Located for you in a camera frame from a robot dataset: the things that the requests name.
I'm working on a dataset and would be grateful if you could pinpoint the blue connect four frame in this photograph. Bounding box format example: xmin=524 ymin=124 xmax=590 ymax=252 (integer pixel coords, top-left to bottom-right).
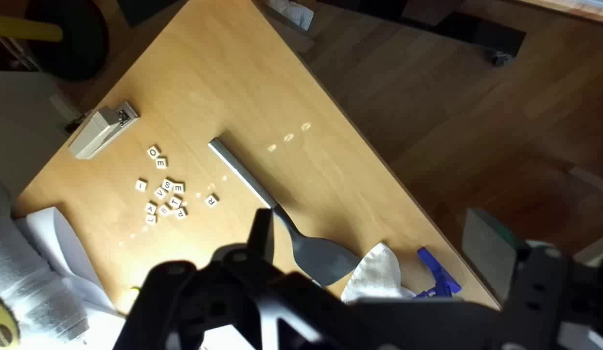
xmin=411 ymin=245 xmax=462 ymax=301

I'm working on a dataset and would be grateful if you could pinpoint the white waffle towel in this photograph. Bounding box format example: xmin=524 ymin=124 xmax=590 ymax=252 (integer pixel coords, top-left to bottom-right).
xmin=338 ymin=241 xmax=415 ymax=305

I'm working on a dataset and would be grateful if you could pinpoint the grey stapler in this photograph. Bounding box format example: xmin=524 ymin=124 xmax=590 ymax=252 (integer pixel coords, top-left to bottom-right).
xmin=65 ymin=99 xmax=141 ymax=161

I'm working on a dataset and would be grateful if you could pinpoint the black wheeled stand base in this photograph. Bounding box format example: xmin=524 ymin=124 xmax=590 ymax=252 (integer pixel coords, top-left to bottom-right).
xmin=312 ymin=0 xmax=530 ymax=66

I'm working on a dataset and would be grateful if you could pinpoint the yellow pole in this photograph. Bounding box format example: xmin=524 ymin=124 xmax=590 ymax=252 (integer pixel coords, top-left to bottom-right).
xmin=0 ymin=11 xmax=63 ymax=44

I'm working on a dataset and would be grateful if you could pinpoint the black round base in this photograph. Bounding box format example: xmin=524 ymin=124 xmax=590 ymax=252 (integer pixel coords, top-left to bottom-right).
xmin=24 ymin=0 xmax=110 ymax=83

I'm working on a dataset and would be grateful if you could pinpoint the white folded sheet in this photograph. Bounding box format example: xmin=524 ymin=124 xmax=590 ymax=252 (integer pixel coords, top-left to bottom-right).
xmin=15 ymin=204 xmax=118 ymax=317

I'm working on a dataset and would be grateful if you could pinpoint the yellow tape roll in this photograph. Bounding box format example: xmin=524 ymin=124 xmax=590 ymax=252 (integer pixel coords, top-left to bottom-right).
xmin=0 ymin=291 xmax=22 ymax=350

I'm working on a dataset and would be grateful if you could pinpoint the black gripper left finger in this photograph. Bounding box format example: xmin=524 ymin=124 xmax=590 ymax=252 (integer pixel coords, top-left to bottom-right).
xmin=114 ymin=206 xmax=328 ymax=350

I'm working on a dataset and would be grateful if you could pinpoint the crumpled white rag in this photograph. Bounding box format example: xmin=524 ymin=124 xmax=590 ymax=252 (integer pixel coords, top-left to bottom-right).
xmin=266 ymin=0 xmax=316 ymax=33

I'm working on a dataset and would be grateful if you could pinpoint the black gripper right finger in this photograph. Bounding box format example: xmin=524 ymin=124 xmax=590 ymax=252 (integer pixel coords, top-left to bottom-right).
xmin=460 ymin=206 xmax=603 ymax=350

